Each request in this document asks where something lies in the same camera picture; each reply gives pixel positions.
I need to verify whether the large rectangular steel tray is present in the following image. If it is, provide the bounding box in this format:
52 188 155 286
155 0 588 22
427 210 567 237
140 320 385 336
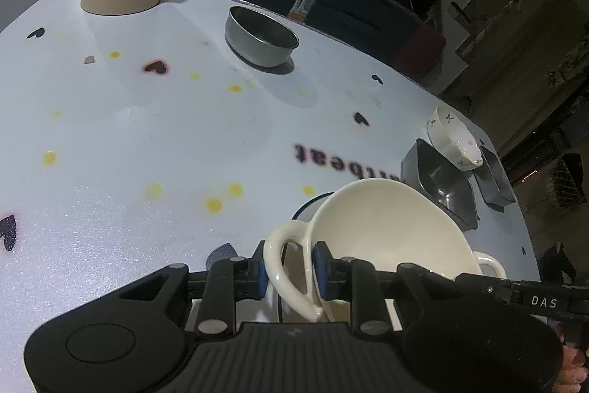
400 138 480 232

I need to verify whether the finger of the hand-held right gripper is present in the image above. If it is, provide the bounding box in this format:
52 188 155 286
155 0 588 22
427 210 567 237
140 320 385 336
455 273 522 299

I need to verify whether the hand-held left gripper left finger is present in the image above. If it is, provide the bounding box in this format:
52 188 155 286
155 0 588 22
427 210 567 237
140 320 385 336
119 256 268 337

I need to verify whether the small rectangular steel tray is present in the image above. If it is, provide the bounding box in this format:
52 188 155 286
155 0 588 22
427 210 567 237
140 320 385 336
476 145 517 206

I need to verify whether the cream bowl with loop handles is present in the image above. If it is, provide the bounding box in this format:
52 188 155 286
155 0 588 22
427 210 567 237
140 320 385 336
264 179 507 324

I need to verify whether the small round steel bowl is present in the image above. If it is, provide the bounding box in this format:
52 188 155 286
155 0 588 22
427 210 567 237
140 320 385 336
225 5 300 68

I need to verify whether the person's right hand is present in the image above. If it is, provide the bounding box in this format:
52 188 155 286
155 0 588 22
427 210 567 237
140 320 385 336
553 322 589 393

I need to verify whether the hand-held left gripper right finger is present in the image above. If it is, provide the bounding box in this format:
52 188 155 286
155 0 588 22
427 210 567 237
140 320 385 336
313 242 457 336

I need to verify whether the maroon chair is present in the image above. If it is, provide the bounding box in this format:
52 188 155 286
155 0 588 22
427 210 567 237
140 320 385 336
396 25 447 83

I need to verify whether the yellow-rimmed floral bowl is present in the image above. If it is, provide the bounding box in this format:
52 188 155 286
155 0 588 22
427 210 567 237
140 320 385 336
426 105 484 171

